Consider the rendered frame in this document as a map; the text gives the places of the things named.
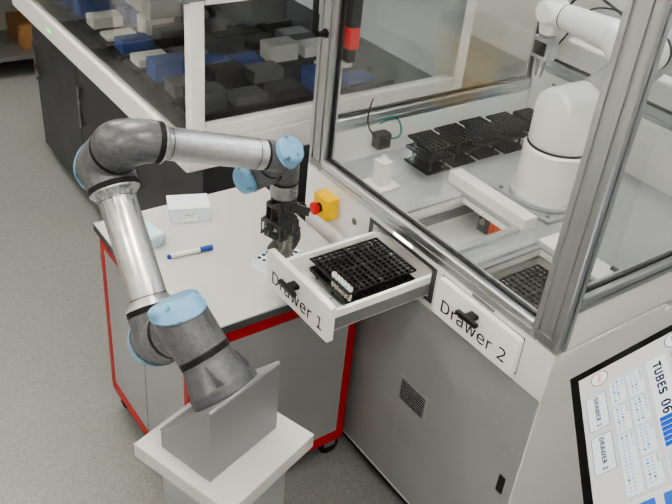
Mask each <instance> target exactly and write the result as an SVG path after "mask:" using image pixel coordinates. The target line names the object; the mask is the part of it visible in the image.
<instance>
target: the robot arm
mask: <svg viewBox="0 0 672 504"><path fill-rule="evenodd" d="M303 157H304V148H303V145H302V143H301V142H300V141H299V140H298V139H297V138H296V137H294V136H291V135H286V136H283V137H280V138H279V139H278V140H268V139H261V138H254V137H246V136H238V135H231V134H223V133H215V132H207V131H200V130H192V129H184V128H177V127H169V126H167V124H166V123H165V122H164V121H159V120H152V119H142V118H120V119H114V120H110V121H107V122H105V123H103V124H102V125H100V126H99V127H98V128H97V129H96V130H95V131H94V133H93V134H92V135H91V137H90V138H89V139H88V140H87V141H86V142H85V143H84V144H83V145H82V146H81V147H80V148H79V150H78V152H77V154H76V156H75V159H74V163H73V172H74V176H75V178H76V180H77V182H78V184H79V185H80V186H81V187H82V188H84V189H85V190H86V191H87V193H88V196H89V199H90V200H91V201H93V202H95V203H97V204H98V205H99V207H100V210H101V214H102V217H103V220H104V223H105V226H106V229H107V233H108V236H109V239H110V242H111V245H112V249H113V252H114V255H115V258H116V261H117V264H118V268H119V271H120V274H121V277H122V280H123V283H124V287H125V290H126V293H127V296H128V299H129V303H130V306H129V308H128V310H127V312H126V317H127V320H128V323H129V327H130V329H129V332H128V336H127V345H128V349H129V351H130V353H131V354H132V356H133V357H134V358H135V359H136V360H137V361H138V362H140V363H142V364H144V365H147V366H151V367H158V366H165V365H169V364H171V363H173V362H174V361H175V362H176V364H177V365H178V367H179V368H180V370H181V372H182V374H183V375H184V378H185V383H186V387H187V392H188V396H189V400H190V404H191V405H192V407H193V409H194V410H195V412H198V411H202V410H204V409H206V408H209V407H211V406H213V405H214V404H216V403H218V402H220V401H222V400H223V399H225V398H227V397H228V396H230V395H232V394H233V393H235V392H236V391H238V390H239V389H241V388H242V387H243V386H245V385H246V384H247V383H249V382H250V381H251V380H252V379H253V378H255V376H256V375H257V371H256V370H255V368H254V366H253V365H252V364H251V363H250V362H249V361H248V360H247V359H245V358H244V357H243V356H242V355H241V354H240V353H239V352H237V351H236V350H235V349H234V348H233V347H232V346H231V344H230V342H229V341H228V339H227V337H226V336H225V334H224V332H223V331H222V329H221V327H220V325H219V324H218V322H217V320H216V319H215V317H214V315H213V314H212V312H211V310H210V309H209V307H208V305H207V302H206V300H205V299H204V298H203V297H202V296H201V294H200V293H199V291H198V290H196V289H186V290H183V291H181V292H178V293H177V294H174V295H170V294H169V293H168V292H167V290H166V287H165V284H164V281H163V277H162V274H161V271H160V268H159V265H158V262H157V259H156V255H155V252H154V249H153V246H152V243H151V240H150V237H149V234H148V230H147V227H146V224H145V221H144V218H143V215H142V212H141V208H140V205H139V202H138V199H137V196H136V193H137V191H138V189H139V187H140V183H139V180H138V177H137V174H136V170H135V168H136V167H137V166H139V165H143V164H161V163H162V162H163V161H165V160H167V161H177V162H186V163H196V164H206V165H215V166H225V167H235V169H234V171H233V181H234V184H235V186H236V188H237V189H238V190H239V191H240V192H241V193H243V194H249V193H252V192H257V191H258V190H260V189H263V188H265V187H268V186H270V195H271V199H270V200H268V201H266V215H265V216H263V217H261V228H260V234H262V233H264V235H265V236H267V237H269V238H271V239H272V241H271V242H270V243H269V244H268V246H267V250H269V249H272V248H275V249H276V250H277V251H278V252H279V253H280V254H281V255H282V256H284V257H285V258H289V257H290V256H291V255H292V254H293V252H294V250H295V248H296V247H297V245H298V243H299V241H300V238H301V232H300V228H301V227H299V219H298V218H297V215H295V213H296V214H298V215H305V216H308V215H309V213H310V210H311V208H309V207H307V206H306V205H305V204H304V203H303V202H297V196H298V183H299V171H300V162H301V161H302V160H303ZM263 221H264V228H263V229H262V222H263Z"/></svg>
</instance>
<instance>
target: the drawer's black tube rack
mask: <svg viewBox="0 0 672 504"><path fill-rule="evenodd" d="M375 240H377V241H375ZM364 243H366V244H364ZM372 244H373V245H372ZM359 245H361V246H359ZM381 245H383V246H381ZM368 246H369V247H368ZM348 248H350V249H348ZM356 249H359V250H356ZM387 250H389V251H387ZM351 251H354V252H351ZM335 252H338V253H335ZM344 253H346V254H344ZM330 254H333V255H330ZM339 255H341V256H339ZM326 256H327V257H326ZM394 256H396V257H394ZM316 257H317V258H318V260H321V261H322V260H324V261H322V262H323V263H324V264H325V265H326V266H327V267H328V268H329V269H331V270H332V271H335V272H337V274H339V275H340V277H342V278H343V280H346V283H349V284H350V286H352V287H353V290H354V291H355V293H354V294H352V298H351V301H347V298H344V295H341V292H340V293H339V292H337V291H338V289H337V290H336V289H334V287H332V286H331V281H332V280H331V279H330V278H329V277H328V276H327V275H326V274H325V273H324V272H323V271H321V270H320V269H319V268H318V267H317V266H316V265H315V266H312V267H310V268H309V270H310V271H311V272H312V273H313V274H314V275H315V276H316V279H317V280H318V279H319V280H320V281H321V282H322V283H324V284H325V285H326V286H327V287H328V288H329V289H330V290H331V291H332V292H331V293H332V294H335V295H336V296H337V297H338V298H340V299H341V300H342V301H343V302H344V303H345V304H349V303H351V302H354V301H357V300H360V299H363V298H365V297H368V296H371V295H374V294H376V293H379V292H382V291H385V290H387V289H390V288H393V287H396V286H398V285H401V284H404V283H407V282H409V281H412V280H415V278H414V277H413V276H412V275H410V273H413V272H416V270H417V269H415V268H414V267H413V266H412V265H410V264H409V263H408V262H407V261H405V260H404V259H403V258H402V257H401V256H399V255H398V254H397V253H396V252H394V251H393V250H392V249H391V248H389V247H388V246H387V245H386V244H384V243H383V242H382V241H381V240H379V239H378V238H377V237H375V238H372V239H369V240H366V241H363V242H360V243H357V244H354V245H350V246H347V247H344V248H341V249H338V250H335V251H332V252H328V253H325V254H322V255H319V256H316ZM328 258H329V259H328ZM398 259H400V260H398ZM404 264H406V265H404ZM408 267H410V268H408ZM404 269H405V270H404ZM412 270H413V271H412Z"/></svg>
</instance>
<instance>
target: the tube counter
mask: <svg viewBox="0 0 672 504"><path fill-rule="evenodd" d="M654 404H655V408H656V412H657V417H658V421H659V425H660V430H661V434H662V438H663V443H664V447H665V452H666V456H667V460H668V465H669V469H670V473H671V478H672V395H670V396H668V397H666V398H664V399H662V400H660V401H658V402H656V403H654Z"/></svg>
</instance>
